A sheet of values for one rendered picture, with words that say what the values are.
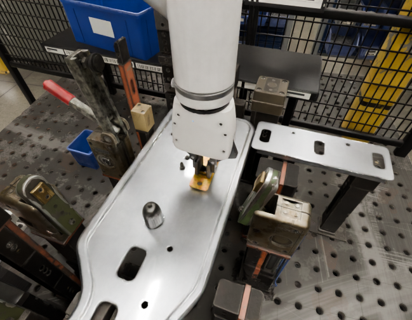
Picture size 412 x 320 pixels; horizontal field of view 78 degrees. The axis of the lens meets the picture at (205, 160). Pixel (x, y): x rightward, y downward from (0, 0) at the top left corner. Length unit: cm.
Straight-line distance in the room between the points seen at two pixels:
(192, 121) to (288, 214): 21
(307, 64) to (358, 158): 35
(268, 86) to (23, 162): 90
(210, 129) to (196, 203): 15
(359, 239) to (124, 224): 67
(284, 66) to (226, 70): 51
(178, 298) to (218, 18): 36
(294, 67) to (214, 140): 49
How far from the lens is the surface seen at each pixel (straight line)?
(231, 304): 42
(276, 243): 50
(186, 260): 43
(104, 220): 49
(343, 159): 61
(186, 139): 41
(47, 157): 112
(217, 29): 30
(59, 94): 55
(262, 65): 82
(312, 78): 79
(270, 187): 37
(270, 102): 65
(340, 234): 86
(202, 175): 50
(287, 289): 75
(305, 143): 61
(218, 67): 32
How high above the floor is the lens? 140
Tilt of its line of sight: 48 degrees down
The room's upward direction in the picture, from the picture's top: straight up
